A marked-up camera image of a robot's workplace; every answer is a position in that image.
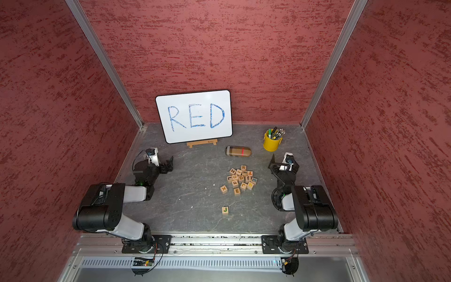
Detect wooden whiteboard stand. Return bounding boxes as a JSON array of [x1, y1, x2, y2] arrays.
[[186, 139, 218, 149]]

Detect pens in cup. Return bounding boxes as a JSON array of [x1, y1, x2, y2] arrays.
[[266, 127, 286, 140]]

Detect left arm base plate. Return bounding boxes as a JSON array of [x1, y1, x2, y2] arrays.
[[122, 235, 172, 255]]

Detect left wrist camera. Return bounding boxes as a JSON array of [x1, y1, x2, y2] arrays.
[[145, 148, 160, 167]]

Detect whiteboard with RED written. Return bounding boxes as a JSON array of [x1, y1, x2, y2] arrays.
[[155, 90, 233, 144]]

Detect plaid brown glasses case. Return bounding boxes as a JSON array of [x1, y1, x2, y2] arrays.
[[225, 146, 252, 157]]

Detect yellow pen cup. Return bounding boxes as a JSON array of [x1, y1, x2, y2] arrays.
[[263, 130, 283, 152]]

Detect wooden block letter X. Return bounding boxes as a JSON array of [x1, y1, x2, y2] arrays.
[[220, 185, 228, 194]]

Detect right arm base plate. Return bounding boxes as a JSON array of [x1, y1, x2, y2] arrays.
[[261, 235, 309, 255]]

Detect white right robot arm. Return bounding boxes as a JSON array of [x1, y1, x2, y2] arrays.
[[268, 153, 339, 245]]

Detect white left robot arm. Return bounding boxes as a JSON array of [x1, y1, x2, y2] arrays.
[[72, 156, 174, 248]]

